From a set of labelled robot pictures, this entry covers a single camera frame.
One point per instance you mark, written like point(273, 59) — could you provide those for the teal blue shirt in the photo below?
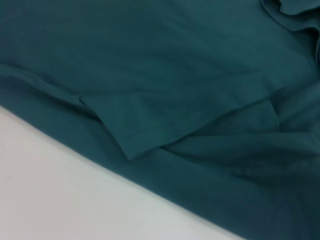
point(175, 75)

